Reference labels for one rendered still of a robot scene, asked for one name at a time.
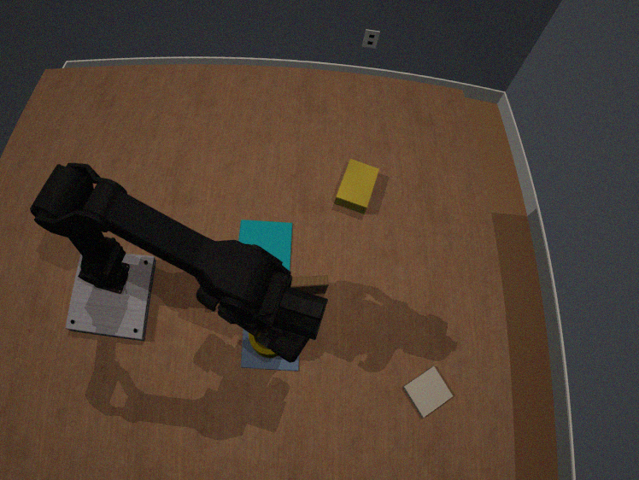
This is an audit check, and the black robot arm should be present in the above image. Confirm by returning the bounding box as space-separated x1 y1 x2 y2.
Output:
30 163 328 340

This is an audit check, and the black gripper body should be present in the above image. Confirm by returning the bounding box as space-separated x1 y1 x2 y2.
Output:
196 286 309 363

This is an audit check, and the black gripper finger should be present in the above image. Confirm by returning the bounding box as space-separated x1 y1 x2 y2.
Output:
218 310 236 324
256 333 275 349

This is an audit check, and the yellow rectangular block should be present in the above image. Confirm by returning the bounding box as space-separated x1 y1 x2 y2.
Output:
334 159 378 214

